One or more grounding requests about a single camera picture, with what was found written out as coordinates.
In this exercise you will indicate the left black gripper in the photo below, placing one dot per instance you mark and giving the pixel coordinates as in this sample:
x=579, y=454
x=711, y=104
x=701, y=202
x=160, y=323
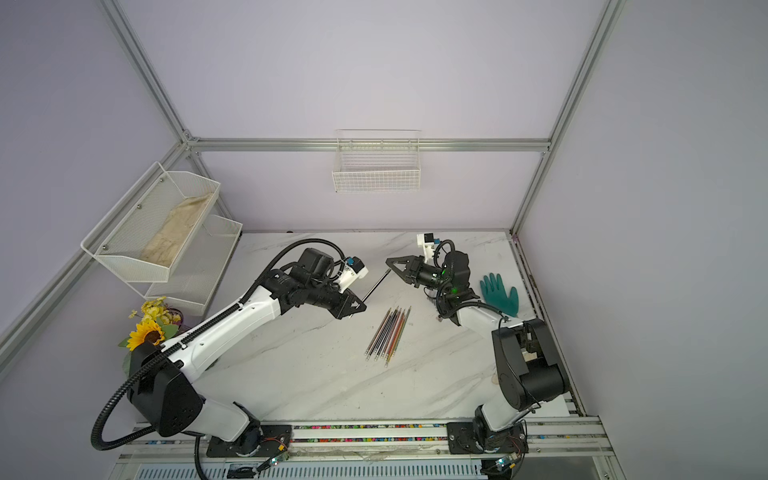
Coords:
x=345, y=310

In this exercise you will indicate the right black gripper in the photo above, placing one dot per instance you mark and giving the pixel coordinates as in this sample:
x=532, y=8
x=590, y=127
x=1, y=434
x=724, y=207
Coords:
x=417, y=268

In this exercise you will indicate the thin dark pencil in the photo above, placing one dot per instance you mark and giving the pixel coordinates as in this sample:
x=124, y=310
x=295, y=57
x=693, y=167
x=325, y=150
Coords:
x=376, y=285

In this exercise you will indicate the black pencil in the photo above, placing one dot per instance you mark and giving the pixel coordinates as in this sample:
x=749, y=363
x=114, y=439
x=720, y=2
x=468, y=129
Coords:
x=381, y=333

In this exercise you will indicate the yellow pencil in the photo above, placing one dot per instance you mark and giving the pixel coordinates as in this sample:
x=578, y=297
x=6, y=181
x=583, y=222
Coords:
x=395, y=345

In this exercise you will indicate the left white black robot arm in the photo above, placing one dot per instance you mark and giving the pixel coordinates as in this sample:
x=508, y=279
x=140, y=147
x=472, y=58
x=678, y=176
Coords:
x=166, y=395

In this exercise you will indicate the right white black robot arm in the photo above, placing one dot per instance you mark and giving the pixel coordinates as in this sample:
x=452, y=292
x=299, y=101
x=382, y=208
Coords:
x=528, y=366

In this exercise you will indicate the green rubber glove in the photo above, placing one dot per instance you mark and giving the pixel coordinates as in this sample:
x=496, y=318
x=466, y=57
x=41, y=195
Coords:
x=495, y=293

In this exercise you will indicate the lower white mesh shelf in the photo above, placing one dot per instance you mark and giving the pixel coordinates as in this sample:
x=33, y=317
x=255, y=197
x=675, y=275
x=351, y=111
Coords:
x=198, y=273

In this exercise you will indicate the white mesh shelf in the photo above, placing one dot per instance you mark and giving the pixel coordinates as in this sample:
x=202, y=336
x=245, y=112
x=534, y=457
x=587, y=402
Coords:
x=119, y=238
x=198, y=273

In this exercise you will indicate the artificial sunflower bouquet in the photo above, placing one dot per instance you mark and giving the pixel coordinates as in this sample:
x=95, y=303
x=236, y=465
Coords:
x=156, y=322

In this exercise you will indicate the beige glove in shelf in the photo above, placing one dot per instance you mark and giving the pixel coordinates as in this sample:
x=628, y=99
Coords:
x=166, y=244

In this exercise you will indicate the upper white mesh shelf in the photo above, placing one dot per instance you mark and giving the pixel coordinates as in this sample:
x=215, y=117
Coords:
x=119, y=238

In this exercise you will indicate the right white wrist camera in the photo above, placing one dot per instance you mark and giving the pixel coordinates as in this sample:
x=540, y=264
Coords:
x=429, y=243

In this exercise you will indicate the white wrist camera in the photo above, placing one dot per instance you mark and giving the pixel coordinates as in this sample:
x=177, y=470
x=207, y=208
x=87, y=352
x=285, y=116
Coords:
x=429, y=243
x=353, y=269

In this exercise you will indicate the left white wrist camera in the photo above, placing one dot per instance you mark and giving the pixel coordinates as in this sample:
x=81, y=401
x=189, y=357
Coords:
x=353, y=269

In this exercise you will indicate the white wire wall basket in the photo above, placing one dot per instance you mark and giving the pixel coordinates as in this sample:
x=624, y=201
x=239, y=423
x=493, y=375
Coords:
x=358, y=171

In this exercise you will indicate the aluminium frame profile back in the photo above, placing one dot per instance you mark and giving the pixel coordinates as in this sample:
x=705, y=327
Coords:
x=368, y=144

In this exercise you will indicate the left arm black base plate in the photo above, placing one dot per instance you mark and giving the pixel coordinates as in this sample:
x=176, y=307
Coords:
x=266, y=441

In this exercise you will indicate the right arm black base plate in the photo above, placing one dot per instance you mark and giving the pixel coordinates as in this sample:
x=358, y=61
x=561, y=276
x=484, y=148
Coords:
x=471, y=438

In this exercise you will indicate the aluminium front rail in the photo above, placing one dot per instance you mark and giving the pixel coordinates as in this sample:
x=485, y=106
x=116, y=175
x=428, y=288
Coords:
x=538, y=448

